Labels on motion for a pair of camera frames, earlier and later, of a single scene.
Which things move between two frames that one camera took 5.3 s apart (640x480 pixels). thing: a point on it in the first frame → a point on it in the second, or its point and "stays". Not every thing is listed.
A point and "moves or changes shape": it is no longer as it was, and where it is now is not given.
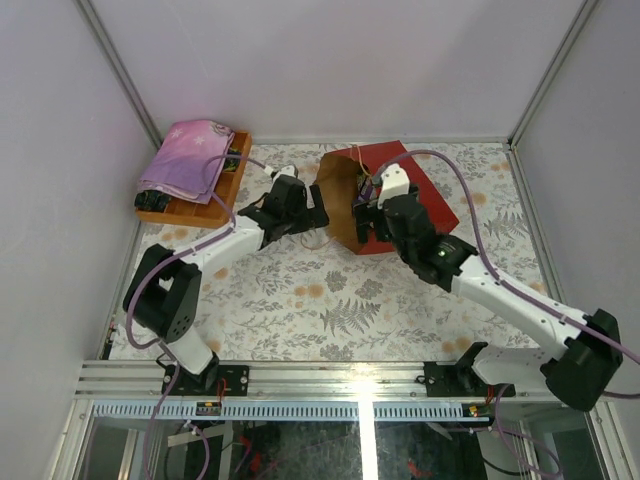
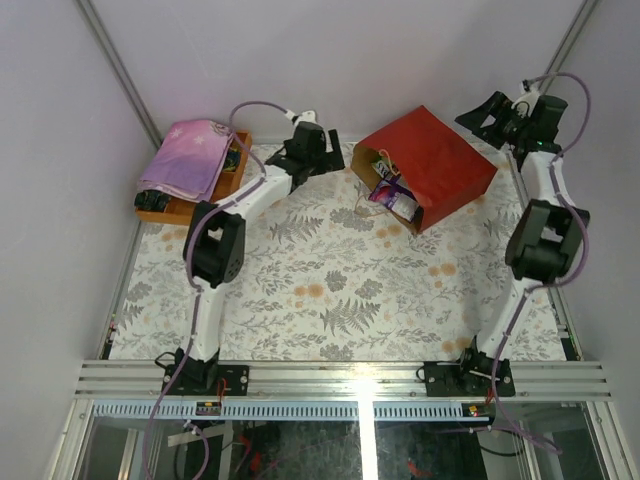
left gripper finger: x=316 y=217 → x=332 y=163
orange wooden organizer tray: x=214 y=214 stays
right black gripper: x=365 y=214 → x=474 y=119
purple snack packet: x=366 y=186 moves or changes shape
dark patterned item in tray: x=152 y=200 stays
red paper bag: x=335 y=185 → x=437 y=165
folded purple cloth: x=188 y=160 stays
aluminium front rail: x=283 y=378 stays
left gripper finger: x=318 y=199 → x=335 y=143
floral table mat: x=304 y=299 stays
